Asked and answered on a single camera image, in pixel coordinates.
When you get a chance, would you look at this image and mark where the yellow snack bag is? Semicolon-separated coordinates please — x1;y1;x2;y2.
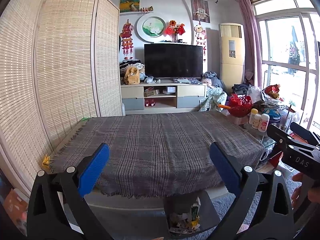
185;216;200;231

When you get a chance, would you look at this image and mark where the green white carton box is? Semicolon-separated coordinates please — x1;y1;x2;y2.
191;197;201;220

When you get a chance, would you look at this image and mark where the grey trash bin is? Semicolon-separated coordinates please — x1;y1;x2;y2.
163;191;220;239

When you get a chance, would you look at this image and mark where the right human hand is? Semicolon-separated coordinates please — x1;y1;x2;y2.
291;172;319;209

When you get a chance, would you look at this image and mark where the pink label white bottle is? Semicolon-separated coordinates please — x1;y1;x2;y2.
258;113;270;133

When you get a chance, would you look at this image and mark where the small red box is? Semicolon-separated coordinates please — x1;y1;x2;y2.
268;152;283;168

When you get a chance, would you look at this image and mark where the white cream middle bottle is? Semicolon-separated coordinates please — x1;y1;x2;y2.
252;114;261;129

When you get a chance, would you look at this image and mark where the yellow cap lotion bottle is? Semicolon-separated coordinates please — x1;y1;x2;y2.
248;108;258;125

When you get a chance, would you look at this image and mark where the red plastic basket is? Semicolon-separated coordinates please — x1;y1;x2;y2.
228;94;252;118

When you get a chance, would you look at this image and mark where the orange carrot toy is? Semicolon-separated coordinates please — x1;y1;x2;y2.
217;104;231;110

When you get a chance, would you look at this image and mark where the grey plaid tablecloth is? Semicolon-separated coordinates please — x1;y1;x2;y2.
50;111;264;197

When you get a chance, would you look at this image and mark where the pink curtain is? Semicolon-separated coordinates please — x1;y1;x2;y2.
237;0;262;87

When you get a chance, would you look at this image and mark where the beige tv cabinet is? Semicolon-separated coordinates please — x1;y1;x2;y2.
121;80;207;115

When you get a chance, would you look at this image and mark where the brown plush toy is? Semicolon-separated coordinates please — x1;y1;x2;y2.
124;66;140;85

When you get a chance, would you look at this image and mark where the cream standing air conditioner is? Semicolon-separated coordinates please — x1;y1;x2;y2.
219;23;245;93

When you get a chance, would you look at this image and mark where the bamboo folding screen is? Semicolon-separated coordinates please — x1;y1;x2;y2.
1;0;122;192

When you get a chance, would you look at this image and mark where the black flat television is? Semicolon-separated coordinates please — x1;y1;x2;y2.
144;43;203;78

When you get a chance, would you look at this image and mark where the red hanging festival ornament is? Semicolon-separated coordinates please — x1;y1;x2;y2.
119;20;134;60

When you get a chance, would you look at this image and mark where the round green wall picture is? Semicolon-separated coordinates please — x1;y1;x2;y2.
136;13;167;43

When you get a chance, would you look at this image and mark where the landscape painting on wall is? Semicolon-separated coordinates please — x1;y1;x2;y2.
119;0;140;13

